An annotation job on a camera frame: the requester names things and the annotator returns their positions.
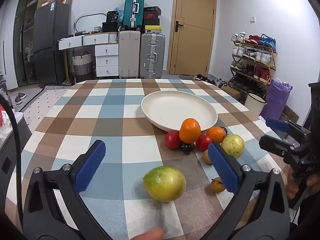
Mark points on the dotted white rug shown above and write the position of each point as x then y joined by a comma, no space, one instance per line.
42,102

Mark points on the plaid tablecloth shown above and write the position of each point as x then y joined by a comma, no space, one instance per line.
100,120

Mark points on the brown longan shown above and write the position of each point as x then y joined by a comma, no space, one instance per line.
217,185
206,157

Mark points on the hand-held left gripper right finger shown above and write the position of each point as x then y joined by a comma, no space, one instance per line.
222,167

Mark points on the brown doormat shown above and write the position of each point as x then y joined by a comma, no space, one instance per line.
290,113

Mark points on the teal suitcase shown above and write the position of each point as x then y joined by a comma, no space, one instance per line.
132,10

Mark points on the orange mandarin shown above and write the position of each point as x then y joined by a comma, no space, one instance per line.
190,130
216,135

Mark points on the wooden shoe rack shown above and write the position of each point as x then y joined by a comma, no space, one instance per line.
271,52

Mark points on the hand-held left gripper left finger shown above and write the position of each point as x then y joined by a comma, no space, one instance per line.
90,166

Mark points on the woven laundry basket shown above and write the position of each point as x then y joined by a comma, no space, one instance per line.
82,63

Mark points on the red cherry tomato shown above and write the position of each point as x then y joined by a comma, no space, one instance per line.
203,143
172,140

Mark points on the yellow and black shoe box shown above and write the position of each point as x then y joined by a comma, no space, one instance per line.
152,29

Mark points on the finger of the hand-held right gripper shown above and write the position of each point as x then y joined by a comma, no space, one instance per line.
276,123
277,145

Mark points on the white round plate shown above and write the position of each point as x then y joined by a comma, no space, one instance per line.
165,107

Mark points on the beige suitcase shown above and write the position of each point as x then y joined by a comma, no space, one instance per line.
129,55

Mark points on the green passion fruit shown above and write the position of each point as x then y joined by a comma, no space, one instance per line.
163,183

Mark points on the rows of shoes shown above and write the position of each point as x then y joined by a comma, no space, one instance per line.
262,57

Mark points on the oval silver frame mirror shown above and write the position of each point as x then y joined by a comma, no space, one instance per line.
82,17

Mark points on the dark grey refrigerator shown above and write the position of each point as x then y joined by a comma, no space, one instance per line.
50,42

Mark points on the white bucket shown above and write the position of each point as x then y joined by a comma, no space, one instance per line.
253,105

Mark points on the dark red cherry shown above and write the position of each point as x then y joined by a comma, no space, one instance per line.
225,130
187,148

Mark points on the grey floor mat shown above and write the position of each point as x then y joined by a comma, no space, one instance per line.
187,76

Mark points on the white desk with drawers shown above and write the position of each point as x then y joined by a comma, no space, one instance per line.
106,60

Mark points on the purple bag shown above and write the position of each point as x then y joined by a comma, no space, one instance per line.
277,100

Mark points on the black bag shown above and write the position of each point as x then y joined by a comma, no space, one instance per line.
109,27

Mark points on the grey slipper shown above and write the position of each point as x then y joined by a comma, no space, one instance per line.
20,98

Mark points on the person's left hand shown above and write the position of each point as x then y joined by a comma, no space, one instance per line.
150,234

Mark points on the person's right hand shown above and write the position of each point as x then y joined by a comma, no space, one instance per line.
291,185

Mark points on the pile of dark shoes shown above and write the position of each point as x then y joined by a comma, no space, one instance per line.
212,81

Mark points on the wooden door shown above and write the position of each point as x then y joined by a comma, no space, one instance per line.
192,42

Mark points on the grey suitcase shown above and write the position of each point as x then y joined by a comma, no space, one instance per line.
152,55

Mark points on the glass door cabinet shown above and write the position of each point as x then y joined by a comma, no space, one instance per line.
25,42

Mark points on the blue plastic bag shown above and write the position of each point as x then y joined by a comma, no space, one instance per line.
120,15

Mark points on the yellow-green passion fruit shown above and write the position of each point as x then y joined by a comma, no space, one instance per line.
233,146

